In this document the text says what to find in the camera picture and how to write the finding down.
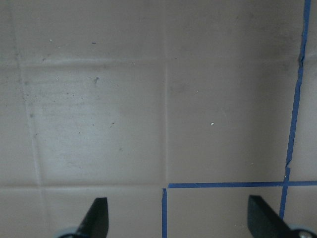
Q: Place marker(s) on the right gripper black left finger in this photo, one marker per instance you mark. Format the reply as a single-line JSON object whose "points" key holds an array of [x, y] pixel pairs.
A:
{"points": [[95, 224]]}

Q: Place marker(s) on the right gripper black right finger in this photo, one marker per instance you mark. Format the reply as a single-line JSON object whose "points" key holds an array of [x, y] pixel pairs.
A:
{"points": [[263, 222]]}

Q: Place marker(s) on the short vertical blue tape line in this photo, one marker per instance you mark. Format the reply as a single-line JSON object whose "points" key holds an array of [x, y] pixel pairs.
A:
{"points": [[164, 213]]}

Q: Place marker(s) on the horizontal blue tape line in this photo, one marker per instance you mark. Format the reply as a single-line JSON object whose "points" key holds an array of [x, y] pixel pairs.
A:
{"points": [[242, 184]]}

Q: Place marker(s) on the long vertical blue tape line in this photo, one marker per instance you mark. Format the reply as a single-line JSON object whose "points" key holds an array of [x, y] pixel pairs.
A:
{"points": [[295, 108]]}

